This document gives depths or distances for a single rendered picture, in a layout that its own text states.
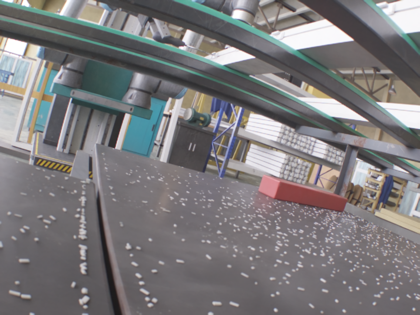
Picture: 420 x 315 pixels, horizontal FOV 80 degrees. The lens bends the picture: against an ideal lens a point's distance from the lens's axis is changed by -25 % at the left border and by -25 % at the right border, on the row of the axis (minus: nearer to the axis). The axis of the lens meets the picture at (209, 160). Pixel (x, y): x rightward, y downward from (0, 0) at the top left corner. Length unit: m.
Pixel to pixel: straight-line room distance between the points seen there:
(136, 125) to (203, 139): 0.99
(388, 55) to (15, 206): 0.38
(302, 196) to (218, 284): 0.57
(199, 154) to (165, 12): 4.30
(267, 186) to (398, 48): 0.47
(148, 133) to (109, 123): 2.72
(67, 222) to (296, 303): 0.16
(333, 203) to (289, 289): 0.64
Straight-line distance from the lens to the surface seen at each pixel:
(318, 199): 0.80
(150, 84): 1.89
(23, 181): 0.29
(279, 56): 0.52
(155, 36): 0.96
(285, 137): 5.10
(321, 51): 0.52
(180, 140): 4.59
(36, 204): 0.24
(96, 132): 2.07
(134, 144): 4.71
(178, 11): 0.47
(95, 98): 1.79
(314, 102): 1.21
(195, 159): 4.70
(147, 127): 4.71
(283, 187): 0.69
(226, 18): 0.49
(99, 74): 1.96
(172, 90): 1.92
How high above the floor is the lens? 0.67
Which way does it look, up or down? 4 degrees down
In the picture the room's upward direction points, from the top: 18 degrees clockwise
